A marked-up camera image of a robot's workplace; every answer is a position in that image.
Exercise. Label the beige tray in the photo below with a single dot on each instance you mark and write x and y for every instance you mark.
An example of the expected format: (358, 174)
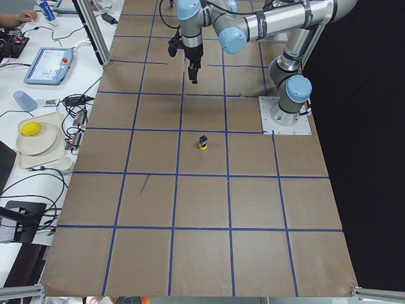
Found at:
(55, 152)

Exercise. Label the yellow push button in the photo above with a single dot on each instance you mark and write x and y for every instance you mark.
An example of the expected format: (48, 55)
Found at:
(203, 142)

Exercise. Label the translucent blue cup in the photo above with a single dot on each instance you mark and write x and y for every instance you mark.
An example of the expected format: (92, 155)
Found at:
(26, 102)

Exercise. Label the black monitor stand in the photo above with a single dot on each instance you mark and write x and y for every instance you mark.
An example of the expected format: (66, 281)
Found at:
(20, 221)

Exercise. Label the aluminium frame post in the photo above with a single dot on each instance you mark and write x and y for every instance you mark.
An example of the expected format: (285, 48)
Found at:
(93, 31)

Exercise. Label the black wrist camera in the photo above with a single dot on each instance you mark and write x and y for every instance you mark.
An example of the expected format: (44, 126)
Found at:
(174, 44)

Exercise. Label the white paper cup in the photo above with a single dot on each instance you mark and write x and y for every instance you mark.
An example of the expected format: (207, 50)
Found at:
(65, 165)

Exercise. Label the blue teach pendant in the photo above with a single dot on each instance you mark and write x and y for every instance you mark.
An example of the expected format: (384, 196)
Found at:
(50, 66)
(64, 7)

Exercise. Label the black power adapter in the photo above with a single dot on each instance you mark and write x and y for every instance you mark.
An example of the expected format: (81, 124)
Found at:
(109, 19)

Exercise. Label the beige plate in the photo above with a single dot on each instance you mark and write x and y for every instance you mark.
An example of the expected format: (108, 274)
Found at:
(34, 145)

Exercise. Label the yellow lemon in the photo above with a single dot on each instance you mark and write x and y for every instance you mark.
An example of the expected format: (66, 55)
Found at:
(31, 129)

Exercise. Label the person's hand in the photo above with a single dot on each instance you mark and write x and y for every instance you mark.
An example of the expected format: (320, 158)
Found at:
(27, 16)

